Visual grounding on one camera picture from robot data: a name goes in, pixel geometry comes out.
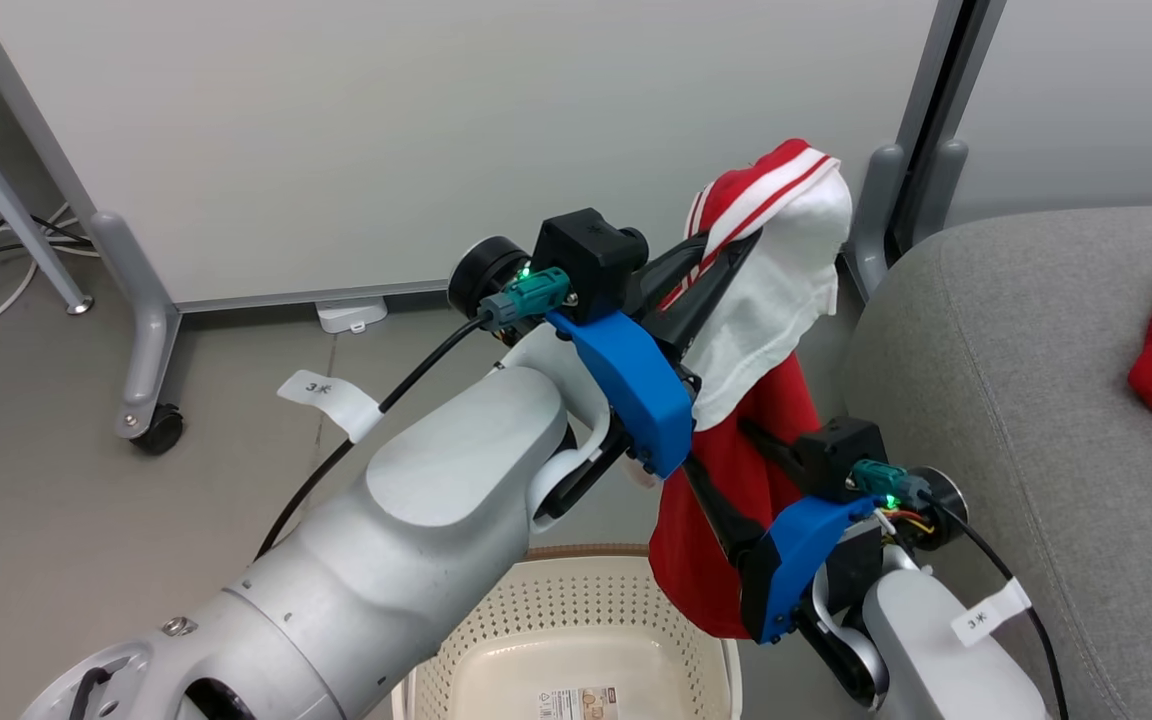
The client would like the grey fabric sofa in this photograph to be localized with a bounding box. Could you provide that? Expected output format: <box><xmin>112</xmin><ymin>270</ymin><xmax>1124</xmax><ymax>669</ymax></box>
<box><xmin>841</xmin><ymin>205</ymin><xmax>1152</xmax><ymax>720</ymax></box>

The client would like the white floor cable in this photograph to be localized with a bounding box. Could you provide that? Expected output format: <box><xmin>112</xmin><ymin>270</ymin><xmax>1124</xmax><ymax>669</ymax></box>
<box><xmin>0</xmin><ymin>203</ymin><xmax>103</xmax><ymax>337</ymax></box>

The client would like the black caster wheel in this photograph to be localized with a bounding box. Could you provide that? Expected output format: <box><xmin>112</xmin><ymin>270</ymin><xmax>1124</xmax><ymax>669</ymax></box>
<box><xmin>131</xmin><ymin>403</ymin><xmax>186</xmax><ymax>457</ymax></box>

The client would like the grey metal table leg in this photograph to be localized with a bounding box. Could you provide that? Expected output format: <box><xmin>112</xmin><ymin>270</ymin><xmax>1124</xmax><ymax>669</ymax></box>
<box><xmin>0</xmin><ymin>80</ymin><xmax>95</xmax><ymax>316</ymax></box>

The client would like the white floor box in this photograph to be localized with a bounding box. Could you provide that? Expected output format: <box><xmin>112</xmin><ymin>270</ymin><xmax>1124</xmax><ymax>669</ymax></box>
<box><xmin>315</xmin><ymin>296</ymin><xmax>390</xmax><ymax>335</ymax></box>

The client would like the teal cable connector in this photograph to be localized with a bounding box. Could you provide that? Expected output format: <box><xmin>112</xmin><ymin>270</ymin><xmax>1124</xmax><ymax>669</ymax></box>
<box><xmin>480</xmin><ymin>267</ymin><xmax>573</xmax><ymax>330</ymax></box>
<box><xmin>850</xmin><ymin>459</ymin><xmax>933</xmax><ymax>508</ymax></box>

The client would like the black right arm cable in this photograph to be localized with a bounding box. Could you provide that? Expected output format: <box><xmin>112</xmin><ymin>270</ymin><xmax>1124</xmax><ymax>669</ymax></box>
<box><xmin>924</xmin><ymin>494</ymin><xmax>1073</xmax><ymax>720</ymax></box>

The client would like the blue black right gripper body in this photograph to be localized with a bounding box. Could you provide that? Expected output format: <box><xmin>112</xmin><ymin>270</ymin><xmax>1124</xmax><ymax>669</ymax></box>
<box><xmin>740</xmin><ymin>496</ymin><xmax>888</xmax><ymax>645</ymax></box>

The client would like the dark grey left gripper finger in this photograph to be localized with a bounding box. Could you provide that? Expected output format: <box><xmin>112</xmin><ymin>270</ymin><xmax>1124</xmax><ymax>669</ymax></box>
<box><xmin>648</xmin><ymin>235</ymin><xmax>714</xmax><ymax>302</ymax></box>
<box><xmin>670</xmin><ymin>229</ymin><xmax>764</xmax><ymax>352</ymax></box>

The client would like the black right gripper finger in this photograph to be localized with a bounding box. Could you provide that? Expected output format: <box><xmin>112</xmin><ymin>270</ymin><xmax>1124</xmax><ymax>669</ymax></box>
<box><xmin>683</xmin><ymin>456</ymin><xmax>767</xmax><ymax>563</ymax></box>
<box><xmin>738</xmin><ymin>419</ymin><xmax>804</xmax><ymax>478</ymax></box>

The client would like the beige perforated laundry basket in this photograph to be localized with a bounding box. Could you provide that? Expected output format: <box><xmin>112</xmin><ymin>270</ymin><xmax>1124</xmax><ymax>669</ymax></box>
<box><xmin>391</xmin><ymin>544</ymin><xmax>743</xmax><ymax>720</ymax></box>

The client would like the white partition panel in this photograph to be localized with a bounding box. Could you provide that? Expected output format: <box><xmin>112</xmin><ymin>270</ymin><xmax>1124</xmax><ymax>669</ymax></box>
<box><xmin>941</xmin><ymin>0</ymin><xmax>1152</xmax><ymax>229</ymax></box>
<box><xmin>0</xmin><ymin>0</ymin><xmax>967</xmax><ymax>314</ymax></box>

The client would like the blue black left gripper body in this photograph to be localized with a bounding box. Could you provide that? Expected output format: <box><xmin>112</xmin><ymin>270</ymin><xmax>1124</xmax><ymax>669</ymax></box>
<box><xmin>546</xmin><ymin>262</ymin><xmax>703</xmax><ymax>480</ymax></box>

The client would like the printed basket label sticker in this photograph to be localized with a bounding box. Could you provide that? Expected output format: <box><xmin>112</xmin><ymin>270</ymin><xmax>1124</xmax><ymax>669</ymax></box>
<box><xmin>536</xmin><ymin>686</ymin><xmax>620</xmax><ymax>720</ymax></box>

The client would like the red and white garment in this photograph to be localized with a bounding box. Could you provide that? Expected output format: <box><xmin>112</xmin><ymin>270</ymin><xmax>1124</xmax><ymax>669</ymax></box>
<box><xmin>648</xmin><ymin>138</ymin><xmax>855</xmax><ymax>641</ymax></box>

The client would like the white paper cable tag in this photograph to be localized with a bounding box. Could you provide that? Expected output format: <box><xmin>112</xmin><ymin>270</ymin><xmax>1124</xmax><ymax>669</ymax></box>
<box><xmin>950</xmin><ymin>577</ymin><xmax>1035</xmax><ymax>649</ymax></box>
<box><xmin>276</xmin><ymin>369</ymin><xmax>383</xmax><ymax>444</ymax></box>

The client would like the grey partition foot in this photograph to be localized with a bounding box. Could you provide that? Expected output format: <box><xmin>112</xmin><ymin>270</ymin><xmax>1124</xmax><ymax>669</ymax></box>
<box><xmin>88</xmin><ymin>210</ymin><xmax>185</xmax><ymax>441</ymax></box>
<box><xmin>844</xmin><ymin>138</ymin><xmax>970</xmax><ymax>303</ymax></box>

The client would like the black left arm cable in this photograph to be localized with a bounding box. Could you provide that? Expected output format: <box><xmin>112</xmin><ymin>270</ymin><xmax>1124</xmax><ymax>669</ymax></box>
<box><xmin>253</xmin><ymin>314</ymin><xmax>489</xmax><ymax>561</ymax></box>

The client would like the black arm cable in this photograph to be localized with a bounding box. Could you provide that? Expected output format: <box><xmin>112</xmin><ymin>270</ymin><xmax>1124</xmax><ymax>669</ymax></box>
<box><xmin>924</xmin><ymin>494</ymin><xmax>1073</xmax><ymax>720</ymax></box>
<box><xmin>253</xmin><ymin>314</ymin><xmax>489</xmax><ymax>561</ymax></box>

